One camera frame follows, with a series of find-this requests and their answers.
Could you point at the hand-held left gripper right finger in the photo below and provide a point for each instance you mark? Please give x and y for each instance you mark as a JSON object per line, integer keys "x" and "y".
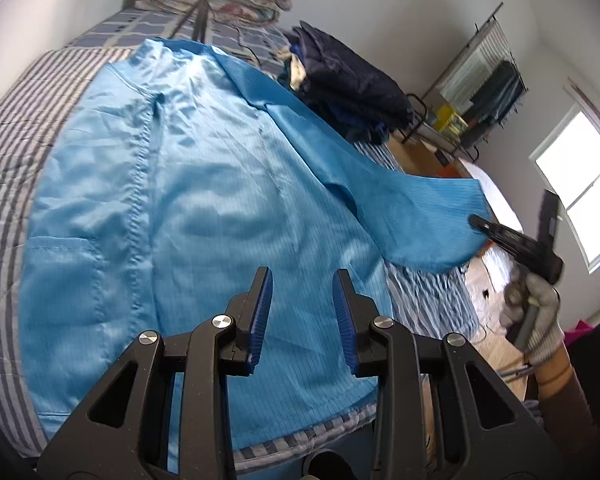
{"x": 344, "y": 320}

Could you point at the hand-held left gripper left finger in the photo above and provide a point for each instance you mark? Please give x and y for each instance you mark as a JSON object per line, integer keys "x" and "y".
{"x": 262, "y": 310}

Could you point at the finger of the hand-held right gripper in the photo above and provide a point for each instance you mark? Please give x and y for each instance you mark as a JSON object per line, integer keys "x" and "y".
{"x": 492, "y": 235}

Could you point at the light blue work coat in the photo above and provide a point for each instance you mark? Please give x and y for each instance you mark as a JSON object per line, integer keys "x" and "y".
{"x": 205, "y": 185}

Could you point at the person's right forearm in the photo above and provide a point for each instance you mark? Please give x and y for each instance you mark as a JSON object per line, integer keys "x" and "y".
{"x": 560, "y": 370}

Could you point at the black clothes rack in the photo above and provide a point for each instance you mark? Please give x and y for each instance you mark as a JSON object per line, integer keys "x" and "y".
{"x": 424, "y": 110}

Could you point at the dark hanging clothes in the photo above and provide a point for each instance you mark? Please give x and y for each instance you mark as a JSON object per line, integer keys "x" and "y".
{"x": 495, "y": 90}

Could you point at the pile of dark folded clothes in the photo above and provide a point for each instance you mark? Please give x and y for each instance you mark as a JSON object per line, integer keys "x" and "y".
{"x": 350, "y": 85}

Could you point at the person's right hand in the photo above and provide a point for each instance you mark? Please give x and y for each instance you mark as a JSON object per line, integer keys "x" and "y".
{"x": 547, "y": 320}

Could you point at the white lace cover cloth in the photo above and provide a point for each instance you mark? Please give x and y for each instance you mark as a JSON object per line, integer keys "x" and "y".
{"x": 500, "y": 200}

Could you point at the pink cloth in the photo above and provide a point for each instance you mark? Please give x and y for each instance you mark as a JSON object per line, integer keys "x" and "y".
{"x": 577, "y": 332}

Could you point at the window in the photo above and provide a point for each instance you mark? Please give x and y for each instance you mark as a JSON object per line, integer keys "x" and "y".
{"x": 570, "y": 160}

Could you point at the yellow crate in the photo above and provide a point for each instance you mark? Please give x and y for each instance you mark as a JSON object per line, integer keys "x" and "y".
{"x": 447, "y": 117}

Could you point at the striped hanging cloth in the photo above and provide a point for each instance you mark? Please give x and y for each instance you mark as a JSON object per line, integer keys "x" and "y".
{"x": 475, "y": 60}

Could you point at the striped bed sheet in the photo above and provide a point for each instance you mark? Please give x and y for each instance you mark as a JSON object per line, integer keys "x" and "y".
{"x": 10, "y": 160}

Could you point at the black tripod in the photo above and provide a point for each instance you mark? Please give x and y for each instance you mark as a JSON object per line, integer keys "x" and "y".
{"x": 200, "y": 20}

